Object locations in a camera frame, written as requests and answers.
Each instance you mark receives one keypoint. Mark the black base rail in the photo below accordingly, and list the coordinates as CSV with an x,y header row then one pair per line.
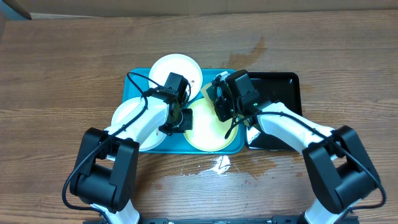
x,y
274,220

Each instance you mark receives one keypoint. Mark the yellow plate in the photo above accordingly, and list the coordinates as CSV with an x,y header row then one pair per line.
x,y
208,131

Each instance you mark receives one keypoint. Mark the white plate far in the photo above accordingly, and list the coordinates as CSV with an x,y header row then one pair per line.
x,y
181,65

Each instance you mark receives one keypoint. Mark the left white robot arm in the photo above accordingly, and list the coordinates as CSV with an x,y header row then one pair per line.
x,y
105,169

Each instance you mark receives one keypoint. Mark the black water tray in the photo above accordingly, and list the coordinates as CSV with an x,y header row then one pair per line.
x,y
274,86

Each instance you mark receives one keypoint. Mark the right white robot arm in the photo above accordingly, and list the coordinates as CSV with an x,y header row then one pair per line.
x,y
340,170

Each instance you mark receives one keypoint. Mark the white plate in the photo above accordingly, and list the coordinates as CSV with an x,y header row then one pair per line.
x,y
127,109
181,65

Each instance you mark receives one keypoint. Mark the white plate near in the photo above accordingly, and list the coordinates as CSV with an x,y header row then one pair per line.
x,y
127,109

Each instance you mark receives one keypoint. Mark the green yellow sponge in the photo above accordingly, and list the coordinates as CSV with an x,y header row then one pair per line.
x,y
211,92

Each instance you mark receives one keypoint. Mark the teal plastic tray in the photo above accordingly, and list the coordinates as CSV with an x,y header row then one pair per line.
x,y
176,143

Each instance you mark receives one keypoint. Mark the cardboard backdrop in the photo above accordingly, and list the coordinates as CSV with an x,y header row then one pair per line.
x,y
121,8

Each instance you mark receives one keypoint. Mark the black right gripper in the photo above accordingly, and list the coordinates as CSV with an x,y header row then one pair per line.
x,y
223,111

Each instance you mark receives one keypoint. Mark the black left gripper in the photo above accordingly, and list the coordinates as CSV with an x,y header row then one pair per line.
x,y
188,125

